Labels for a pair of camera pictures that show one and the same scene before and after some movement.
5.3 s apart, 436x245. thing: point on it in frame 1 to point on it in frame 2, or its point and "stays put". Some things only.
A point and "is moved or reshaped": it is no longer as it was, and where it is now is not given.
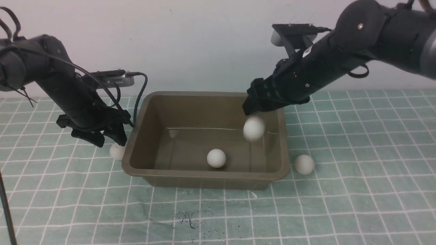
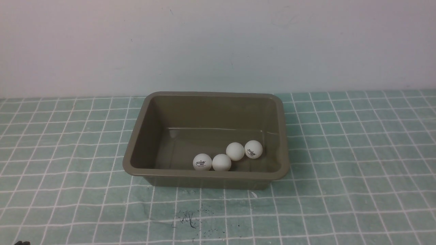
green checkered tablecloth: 374,183 stays put
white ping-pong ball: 304,164 to 253,149
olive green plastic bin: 173,133 stays put
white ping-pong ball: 253,128 to 235,151
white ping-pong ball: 117,151 to 202,162
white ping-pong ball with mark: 216,158 is moved or reshaped
